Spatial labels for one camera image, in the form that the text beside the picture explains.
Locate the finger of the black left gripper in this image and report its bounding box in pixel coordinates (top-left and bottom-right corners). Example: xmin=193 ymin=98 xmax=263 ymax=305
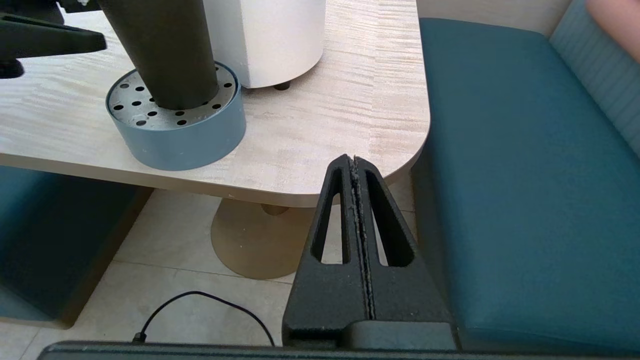
xmin=0 ymin=12 xmax=108 ymax=62
xmin=57 ymin=0 xmax=102 ymax=14

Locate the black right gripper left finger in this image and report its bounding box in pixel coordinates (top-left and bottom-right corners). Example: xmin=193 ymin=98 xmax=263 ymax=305
xmin=282 ymin=154 xmax=374 ymax=347

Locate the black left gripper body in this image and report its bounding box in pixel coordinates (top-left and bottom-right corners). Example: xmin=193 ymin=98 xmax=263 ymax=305
xmin=0 ymin=59 xmax=25 ymax=80

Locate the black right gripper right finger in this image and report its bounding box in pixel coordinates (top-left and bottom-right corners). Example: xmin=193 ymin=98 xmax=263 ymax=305
xmin=354 ymin=156 xmax=454 ymax=322

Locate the black tapered cup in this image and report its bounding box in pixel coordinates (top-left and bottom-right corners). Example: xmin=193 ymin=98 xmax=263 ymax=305
xmin=96 ymin=0 xmax=220 ymax=111

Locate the teal bench beside water dispenser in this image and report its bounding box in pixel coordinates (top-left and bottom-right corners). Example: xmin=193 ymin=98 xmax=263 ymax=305
xmin=411 ymin=0 xmax=640 ymax=357

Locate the large blue-grey perforated drip tray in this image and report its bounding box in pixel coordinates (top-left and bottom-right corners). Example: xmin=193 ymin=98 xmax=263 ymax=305
xmin=105 ymin=61 xmax=247 ymax=172

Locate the teal bench with snack packet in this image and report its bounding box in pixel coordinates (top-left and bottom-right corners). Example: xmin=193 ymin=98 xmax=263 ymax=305
xmin=0 ymin=166 xmax=154 ymax=330

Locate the large white water dispenser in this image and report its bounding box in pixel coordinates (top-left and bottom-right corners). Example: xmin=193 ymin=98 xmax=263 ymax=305
xmin=202 ymin=0 xmax=327 ymax=91

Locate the short pink bolster cushion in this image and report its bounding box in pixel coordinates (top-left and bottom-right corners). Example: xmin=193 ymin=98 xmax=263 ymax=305
xmin=586 ymin=0 xmax=640 ymax=64

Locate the tan table pedestal base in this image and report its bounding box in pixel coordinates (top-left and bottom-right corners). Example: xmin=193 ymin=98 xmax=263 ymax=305
xmin=211 ymin=197 xmax=321 ymax=280

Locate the black cable on floor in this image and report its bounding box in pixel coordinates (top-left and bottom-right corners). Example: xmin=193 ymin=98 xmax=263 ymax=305
xmin=132 ymin=291 xmax=276 ymax=347

